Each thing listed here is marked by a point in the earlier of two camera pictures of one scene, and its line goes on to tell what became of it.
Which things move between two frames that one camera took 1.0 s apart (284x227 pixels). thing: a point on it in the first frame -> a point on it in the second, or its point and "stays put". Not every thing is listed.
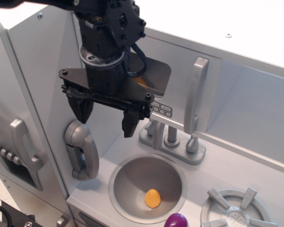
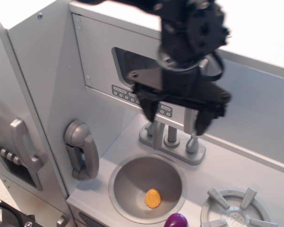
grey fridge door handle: x=35 y=161 stays put
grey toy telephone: x=82 y=151 stays put
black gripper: x=109 y=85 -> x=184 y=88
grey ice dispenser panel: x=12 y=163 stays put
